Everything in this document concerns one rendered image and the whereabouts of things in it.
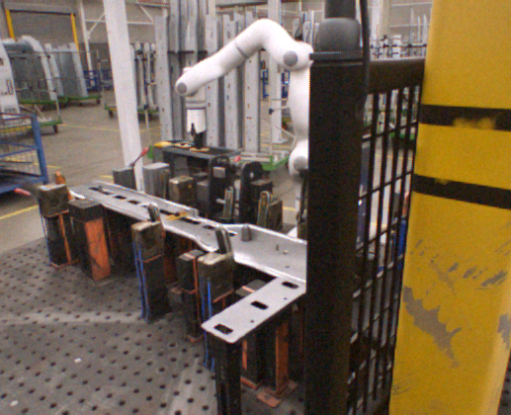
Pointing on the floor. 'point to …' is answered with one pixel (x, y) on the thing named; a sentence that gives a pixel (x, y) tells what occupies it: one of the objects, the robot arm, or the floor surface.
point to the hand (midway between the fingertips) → (198, 143)
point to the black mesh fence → (340, 280)
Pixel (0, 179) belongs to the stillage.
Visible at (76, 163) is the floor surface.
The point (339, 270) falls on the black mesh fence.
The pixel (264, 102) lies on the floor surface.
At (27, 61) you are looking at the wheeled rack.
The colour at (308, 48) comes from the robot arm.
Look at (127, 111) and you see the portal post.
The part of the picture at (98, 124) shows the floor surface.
